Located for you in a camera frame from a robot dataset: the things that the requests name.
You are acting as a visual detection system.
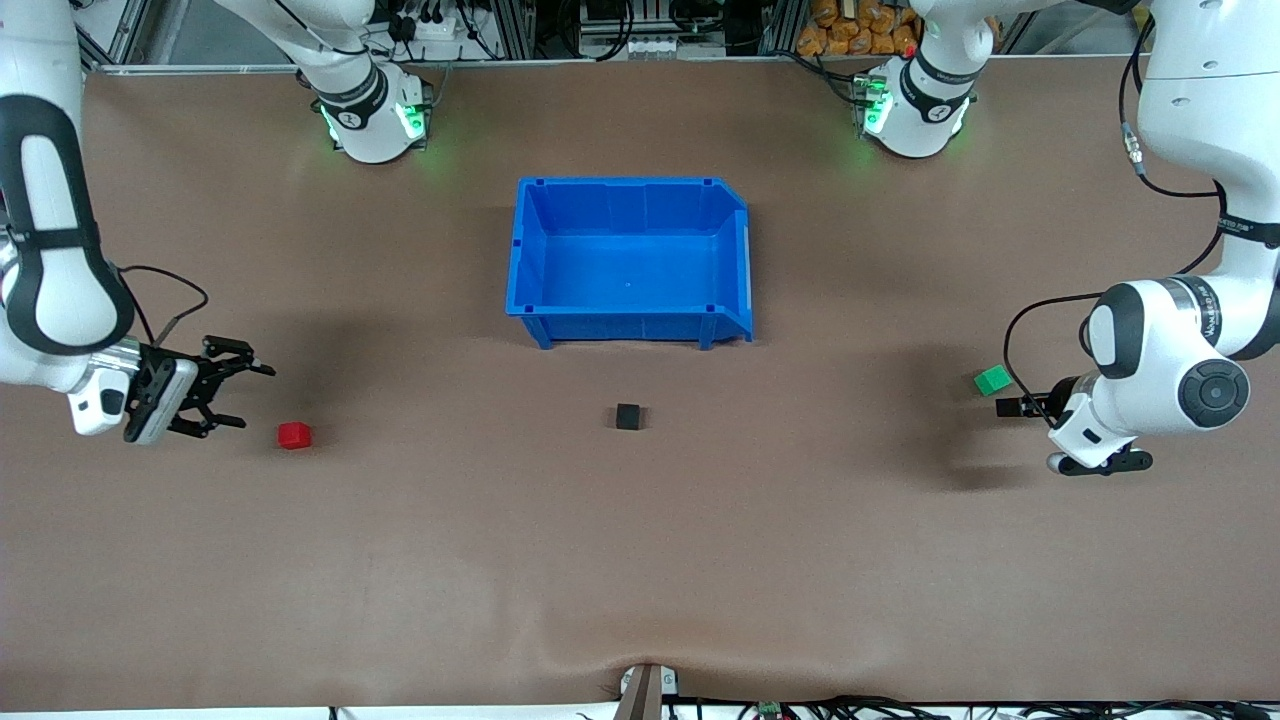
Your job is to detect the brown table mat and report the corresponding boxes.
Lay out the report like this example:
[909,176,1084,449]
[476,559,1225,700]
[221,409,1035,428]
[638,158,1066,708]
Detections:
[0,55,1280,713]

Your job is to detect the black cable bundle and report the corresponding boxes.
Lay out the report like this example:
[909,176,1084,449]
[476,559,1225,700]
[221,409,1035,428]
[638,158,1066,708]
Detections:
[665,694,1280,720]

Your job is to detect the aluminium frame strut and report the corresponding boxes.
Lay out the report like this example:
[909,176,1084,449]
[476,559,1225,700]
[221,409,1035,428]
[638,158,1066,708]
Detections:
[75,0,191,71]

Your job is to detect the blue plastic storage bin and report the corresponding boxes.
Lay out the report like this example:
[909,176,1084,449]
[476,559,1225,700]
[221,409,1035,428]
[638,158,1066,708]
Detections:
[505,177,754,351]

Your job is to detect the white connector block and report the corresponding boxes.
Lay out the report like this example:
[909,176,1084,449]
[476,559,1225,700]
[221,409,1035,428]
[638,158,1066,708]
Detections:
[608,35,693,59]

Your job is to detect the aluminium table edge rail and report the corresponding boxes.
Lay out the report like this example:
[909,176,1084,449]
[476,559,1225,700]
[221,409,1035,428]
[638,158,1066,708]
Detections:
[85,52,1146,77]

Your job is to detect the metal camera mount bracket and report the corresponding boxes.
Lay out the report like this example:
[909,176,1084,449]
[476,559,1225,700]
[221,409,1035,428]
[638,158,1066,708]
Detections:
[618,663,681,720]

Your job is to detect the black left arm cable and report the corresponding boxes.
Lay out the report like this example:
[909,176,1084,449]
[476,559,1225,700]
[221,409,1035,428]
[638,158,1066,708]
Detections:
[1003,15,1233,403]

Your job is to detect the white power strip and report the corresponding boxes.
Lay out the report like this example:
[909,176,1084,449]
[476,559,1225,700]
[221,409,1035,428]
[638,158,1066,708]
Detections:
[390,0,483,43]

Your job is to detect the orange packaged items heap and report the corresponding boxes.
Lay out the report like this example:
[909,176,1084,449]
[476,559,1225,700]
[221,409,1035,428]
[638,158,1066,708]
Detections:
[797,0,921,57]

